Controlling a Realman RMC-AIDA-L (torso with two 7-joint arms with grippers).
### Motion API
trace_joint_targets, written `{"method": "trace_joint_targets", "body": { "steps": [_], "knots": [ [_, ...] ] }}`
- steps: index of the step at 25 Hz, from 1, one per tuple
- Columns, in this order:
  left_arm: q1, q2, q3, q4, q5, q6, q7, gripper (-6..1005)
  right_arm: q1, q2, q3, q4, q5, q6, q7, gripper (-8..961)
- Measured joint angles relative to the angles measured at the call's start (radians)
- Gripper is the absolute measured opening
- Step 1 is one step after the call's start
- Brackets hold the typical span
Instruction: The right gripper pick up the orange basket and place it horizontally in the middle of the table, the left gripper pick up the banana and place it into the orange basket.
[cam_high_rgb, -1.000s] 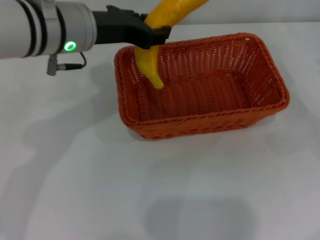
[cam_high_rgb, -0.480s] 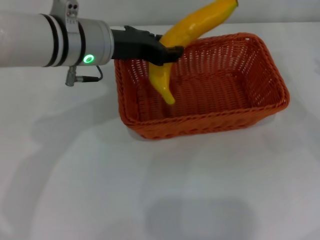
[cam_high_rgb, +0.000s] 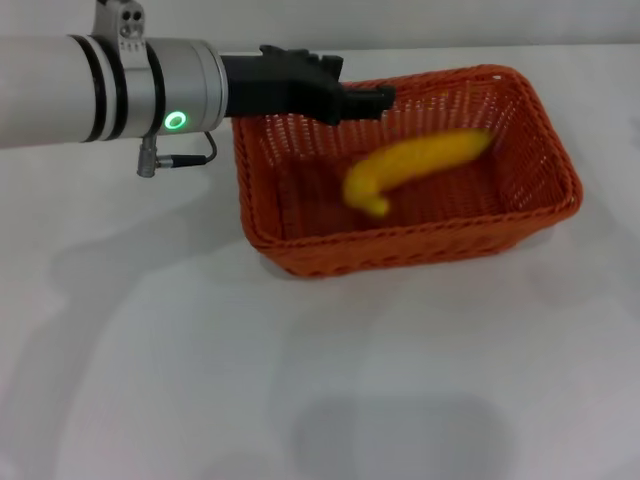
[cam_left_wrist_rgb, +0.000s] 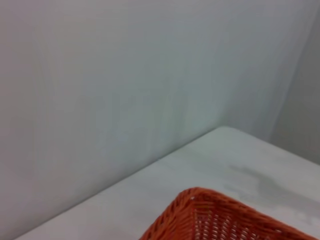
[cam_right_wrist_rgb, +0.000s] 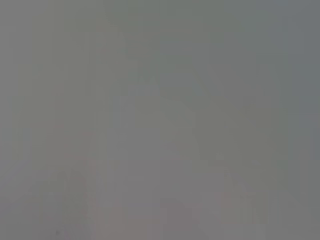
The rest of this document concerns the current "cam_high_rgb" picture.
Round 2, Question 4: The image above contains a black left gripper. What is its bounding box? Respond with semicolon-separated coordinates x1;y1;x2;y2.
219;45;396;126

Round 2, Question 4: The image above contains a yellow plastic banana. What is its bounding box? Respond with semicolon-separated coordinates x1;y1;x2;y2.
342;128;494;219

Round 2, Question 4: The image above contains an orange woven plastic basket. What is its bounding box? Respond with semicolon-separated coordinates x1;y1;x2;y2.
230;63;585;280

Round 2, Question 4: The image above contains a black cable with metal plug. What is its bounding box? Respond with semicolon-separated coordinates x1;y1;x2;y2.
137;130;217;177

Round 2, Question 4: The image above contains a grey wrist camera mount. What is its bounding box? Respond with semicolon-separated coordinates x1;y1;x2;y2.
94;0;147;52

